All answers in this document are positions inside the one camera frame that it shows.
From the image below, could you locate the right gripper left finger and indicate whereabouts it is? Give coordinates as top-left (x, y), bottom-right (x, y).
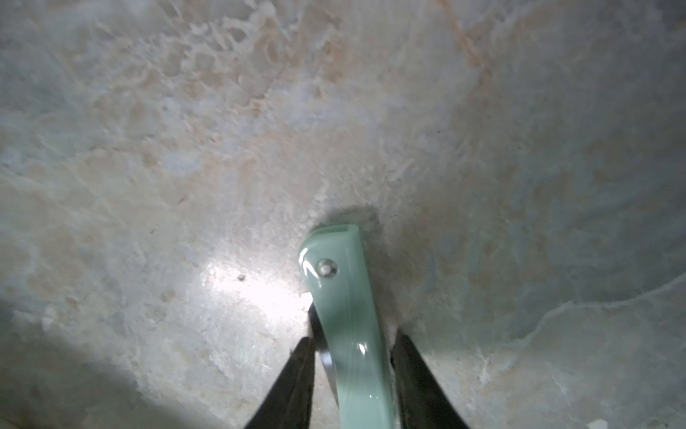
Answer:
top-left (245, 337), bottom-right (315, 429)

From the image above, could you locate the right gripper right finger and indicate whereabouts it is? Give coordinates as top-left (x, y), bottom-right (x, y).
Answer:
top-left (391, 331), bottom-right (469, 429)

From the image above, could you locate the mint green folding fruit knife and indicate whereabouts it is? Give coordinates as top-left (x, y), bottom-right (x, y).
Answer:
top-left (298, 223), bottom-right (395, 428)

